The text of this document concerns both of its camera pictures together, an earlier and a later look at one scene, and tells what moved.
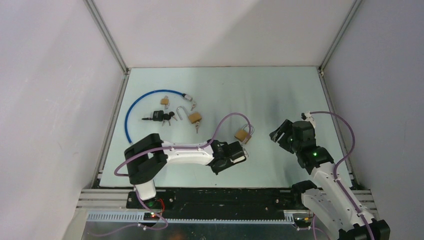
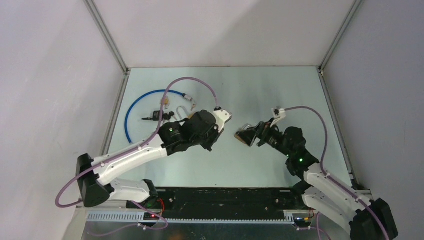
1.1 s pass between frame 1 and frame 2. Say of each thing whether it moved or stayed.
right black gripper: moved
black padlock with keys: stayed
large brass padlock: stayed
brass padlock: stayed
